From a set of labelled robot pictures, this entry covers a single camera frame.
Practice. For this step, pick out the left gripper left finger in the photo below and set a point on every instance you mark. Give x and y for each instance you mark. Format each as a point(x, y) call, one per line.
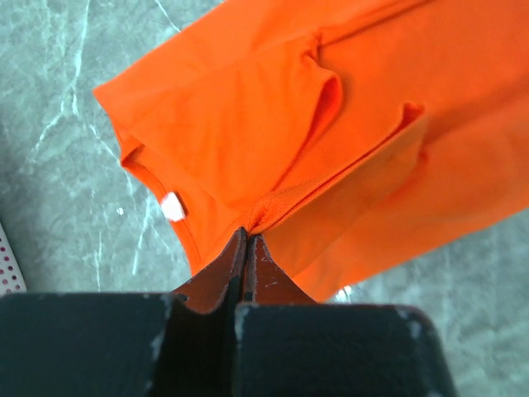
point(205, 292)

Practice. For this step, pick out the orange t-shirt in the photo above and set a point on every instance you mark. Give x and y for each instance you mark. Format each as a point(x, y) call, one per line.
point(351, 135)

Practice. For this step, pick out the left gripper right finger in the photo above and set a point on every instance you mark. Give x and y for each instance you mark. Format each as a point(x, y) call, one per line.
point(265, 282)

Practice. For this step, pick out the white laundry basket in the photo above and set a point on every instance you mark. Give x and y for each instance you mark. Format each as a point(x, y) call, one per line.
point(11, 279)

